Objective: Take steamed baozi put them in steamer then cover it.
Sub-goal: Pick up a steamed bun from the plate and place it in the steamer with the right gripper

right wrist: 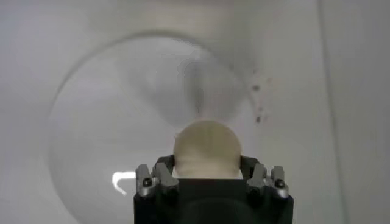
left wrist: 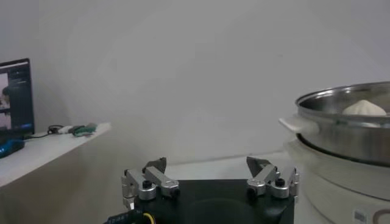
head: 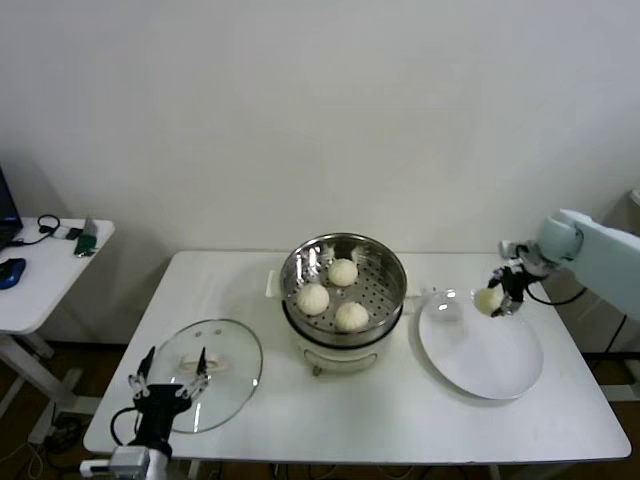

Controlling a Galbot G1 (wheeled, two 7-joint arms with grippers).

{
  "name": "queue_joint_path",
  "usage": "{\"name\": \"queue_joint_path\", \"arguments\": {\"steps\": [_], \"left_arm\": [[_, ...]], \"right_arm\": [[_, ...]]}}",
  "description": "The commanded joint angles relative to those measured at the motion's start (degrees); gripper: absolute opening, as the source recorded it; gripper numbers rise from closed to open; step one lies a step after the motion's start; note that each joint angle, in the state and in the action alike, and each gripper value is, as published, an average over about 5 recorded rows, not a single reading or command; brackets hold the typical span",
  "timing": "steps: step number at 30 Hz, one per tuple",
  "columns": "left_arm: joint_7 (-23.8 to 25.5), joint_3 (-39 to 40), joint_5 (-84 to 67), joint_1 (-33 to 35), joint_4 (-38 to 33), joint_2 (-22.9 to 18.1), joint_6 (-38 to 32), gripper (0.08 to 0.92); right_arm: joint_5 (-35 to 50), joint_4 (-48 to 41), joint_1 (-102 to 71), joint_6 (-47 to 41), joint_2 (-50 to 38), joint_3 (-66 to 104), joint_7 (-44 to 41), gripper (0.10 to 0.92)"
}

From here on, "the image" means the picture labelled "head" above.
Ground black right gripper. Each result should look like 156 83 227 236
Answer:
486 266 532 320

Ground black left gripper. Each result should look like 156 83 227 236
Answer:
126 346 210 459

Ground white steamed baozi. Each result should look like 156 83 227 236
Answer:
298 283 331 317
472 287 506 317
327 258 359 288
333 301 370 333

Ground round glass pot lid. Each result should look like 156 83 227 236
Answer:
149 318 265 434

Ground perforated stainless steel steamer basket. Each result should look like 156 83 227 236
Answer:
278 232 409 350

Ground large white round plate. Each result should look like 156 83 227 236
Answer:
418 288 545 401

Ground white floor power strip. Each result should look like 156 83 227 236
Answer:
43 412 94 446

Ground white side table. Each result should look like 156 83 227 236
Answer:
0 217 116 446

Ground white electric cooking pot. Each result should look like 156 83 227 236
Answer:
266 268 422 378

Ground blue computer mouse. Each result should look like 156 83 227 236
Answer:
0 257 28 290

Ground dark laptop computer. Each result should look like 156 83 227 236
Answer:
0 160 24 250

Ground right wrist camera unit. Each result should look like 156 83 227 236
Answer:
498 239 526 261

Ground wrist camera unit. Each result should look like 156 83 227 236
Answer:
79 459 116 476
498 239 526 261

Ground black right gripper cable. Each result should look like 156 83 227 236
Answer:
522 279 586 306

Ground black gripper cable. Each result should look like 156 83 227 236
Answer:
109 407 141 447
522 279 586 306

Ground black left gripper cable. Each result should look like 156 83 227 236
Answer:
109 407 141 447

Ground left wrist camera unit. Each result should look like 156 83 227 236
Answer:
79 459 116 476

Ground black wall cable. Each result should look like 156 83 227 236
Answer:
602 309 634 356

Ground black looped thin cable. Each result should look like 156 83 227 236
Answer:
9 214 64 249

